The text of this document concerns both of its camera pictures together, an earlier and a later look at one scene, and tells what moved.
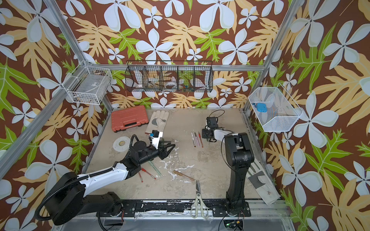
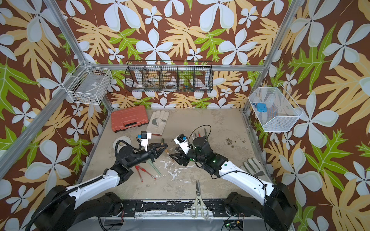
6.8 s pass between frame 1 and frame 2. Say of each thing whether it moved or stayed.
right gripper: moved
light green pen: stayed
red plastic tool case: stayed
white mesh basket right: stayed
